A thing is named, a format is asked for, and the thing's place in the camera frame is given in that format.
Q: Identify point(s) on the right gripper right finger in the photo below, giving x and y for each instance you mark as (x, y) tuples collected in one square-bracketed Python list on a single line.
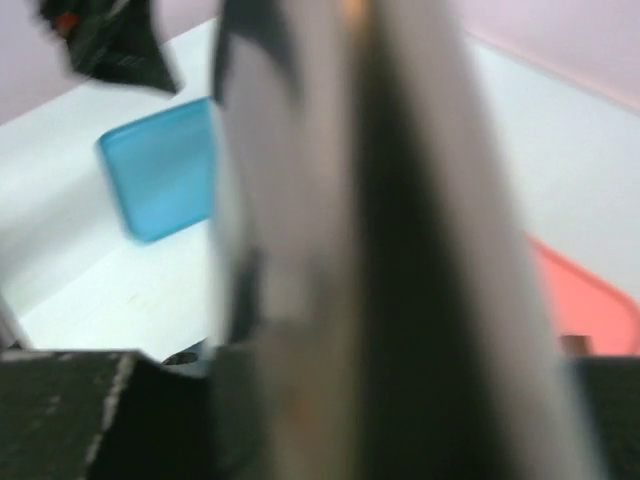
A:
[(606, 428)]

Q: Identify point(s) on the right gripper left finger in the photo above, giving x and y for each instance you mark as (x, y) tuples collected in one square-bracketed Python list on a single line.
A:
[(102, 415)]

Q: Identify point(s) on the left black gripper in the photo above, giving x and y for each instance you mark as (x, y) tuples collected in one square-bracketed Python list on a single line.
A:
[(110, 41)]

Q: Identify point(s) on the pink tray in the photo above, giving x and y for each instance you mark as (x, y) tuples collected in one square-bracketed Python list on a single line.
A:
[(585, 304)]

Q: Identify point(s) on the metal tongs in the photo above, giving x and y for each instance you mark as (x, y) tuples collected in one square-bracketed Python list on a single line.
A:
[(386, 321)]

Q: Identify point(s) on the brown bar chocolate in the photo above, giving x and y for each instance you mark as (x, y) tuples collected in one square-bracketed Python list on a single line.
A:
[(576, 345)]

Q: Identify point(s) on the teal box lid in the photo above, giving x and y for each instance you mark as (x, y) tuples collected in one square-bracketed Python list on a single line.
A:
[(160, 169)]

